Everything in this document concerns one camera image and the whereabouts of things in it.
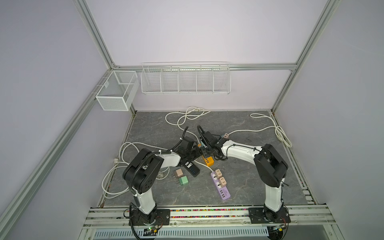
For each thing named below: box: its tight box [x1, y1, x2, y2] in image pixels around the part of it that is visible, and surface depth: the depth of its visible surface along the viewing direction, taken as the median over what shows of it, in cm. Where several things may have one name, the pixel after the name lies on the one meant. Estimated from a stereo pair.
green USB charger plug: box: [179, 175, 189, 186], surface depth 86 cm
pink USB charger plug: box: [175, 168, 184, 178], surface depth 88 cm
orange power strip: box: [201, 146, 215, 167], surface depth 92 cm
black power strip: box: [183, 161, 201, 177], surface depth 89 cm
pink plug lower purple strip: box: [219, 176, 227, 188], surface depth 80 cm
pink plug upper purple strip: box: [215, 168, 223, 179], surface depth 82 cm
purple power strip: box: [210, 171, 231, 200], surface depth 82 cm
